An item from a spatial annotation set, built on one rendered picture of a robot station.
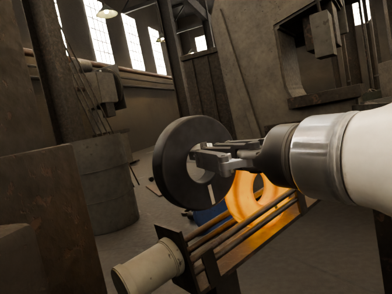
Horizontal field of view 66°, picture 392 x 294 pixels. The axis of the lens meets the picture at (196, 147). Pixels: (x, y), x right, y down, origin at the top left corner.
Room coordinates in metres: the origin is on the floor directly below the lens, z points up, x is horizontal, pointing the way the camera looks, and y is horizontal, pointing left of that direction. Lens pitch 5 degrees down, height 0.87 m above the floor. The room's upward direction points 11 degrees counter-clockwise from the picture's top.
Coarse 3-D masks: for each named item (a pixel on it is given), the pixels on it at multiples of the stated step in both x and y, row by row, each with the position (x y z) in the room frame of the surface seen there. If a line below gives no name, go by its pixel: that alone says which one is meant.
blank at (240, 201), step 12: (240, 180) 0.52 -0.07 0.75; (252, 180) 0.54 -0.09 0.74; (264, 180) 0.59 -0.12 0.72; (228, 192) 0.52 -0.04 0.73; (240, 192) 0.52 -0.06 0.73; (252, 192) 0.53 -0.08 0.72; (264, 192) 0.59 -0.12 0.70; (276, 192) 0.57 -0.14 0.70; (228, 204) 0.53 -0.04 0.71; (240, 204) 0.51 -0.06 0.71; (252, 204) 0.53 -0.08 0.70; (264, 204) 0.55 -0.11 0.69; (240, 216) 0.52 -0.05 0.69; (264, 216) 0.54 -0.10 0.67; (264, 228) 0.54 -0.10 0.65
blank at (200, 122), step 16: (176, 128) 0.45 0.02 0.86; (192, 128) 0.47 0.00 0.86; (208, 128) 0.49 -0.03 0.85; (224, 128) 0.51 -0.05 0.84; (160, 144) 0.45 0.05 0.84; (176, 144) 0.45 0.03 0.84; (192, 144) 0.47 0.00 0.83; (160, 160) 0.43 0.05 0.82; (176, 160) 0.45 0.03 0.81; (160, 176) 0.44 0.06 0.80; (176, 176) 0.44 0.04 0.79; (208, 176) 0.50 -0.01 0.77; (176, 192) 0.44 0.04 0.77; (192, 192) 0.46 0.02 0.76; (208, 192) 0.48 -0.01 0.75; (224, 192) 0.50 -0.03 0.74; (192, 208) 0.46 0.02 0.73; (208, 208) 0.48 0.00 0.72
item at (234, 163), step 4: (232, 160) 0.35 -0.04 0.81; (236, 160) 0.35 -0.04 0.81; (240, 160) 0.35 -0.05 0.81; (244, 160) 0.35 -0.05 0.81; (248, 160) 0.35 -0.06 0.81; (220, 164) 0.35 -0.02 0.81; (224, 164) 0.35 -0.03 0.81; (228, 164) 0.35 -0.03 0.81; (232, 164) 0.35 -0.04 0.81; (236, 164) 0.35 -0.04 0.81; (240, 164) 0.35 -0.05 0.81; (244, 164) 0.35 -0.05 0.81; (248, 164) 0.35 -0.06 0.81; (252, 164) 0.35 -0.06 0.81; (220, 168) 0.35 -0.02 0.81; (224, 168) 0.35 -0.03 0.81; (228, 168) 0.35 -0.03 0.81; (232, 168) 0.35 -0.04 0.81; (236, 168) 0.35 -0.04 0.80; (232, 172) 0.36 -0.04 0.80
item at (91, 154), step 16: (80, 144) 2.65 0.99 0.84; (96, 144) 2.68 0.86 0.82; (112, 144) 2.77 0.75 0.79; (80, 160) 2.65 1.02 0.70; (96, 160) 2.66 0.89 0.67; (112, 160) 2.74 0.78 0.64; (80, 176) 2.66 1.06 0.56; (96, 176) 2.66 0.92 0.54; (112, 176) 2.72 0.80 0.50; (128, 176) 2.89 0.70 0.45; (96, 192) 2.65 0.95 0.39; (112, 192) 2.70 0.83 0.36; (128, 192) 2.82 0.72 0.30; (96, 208) 2.65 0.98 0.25; (112, 208) 2.68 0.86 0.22; (128, 208) 2.79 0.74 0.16; (96, 224) 2.65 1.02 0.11; (112, 224) 2.67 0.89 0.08; (128, 224) 2.75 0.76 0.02
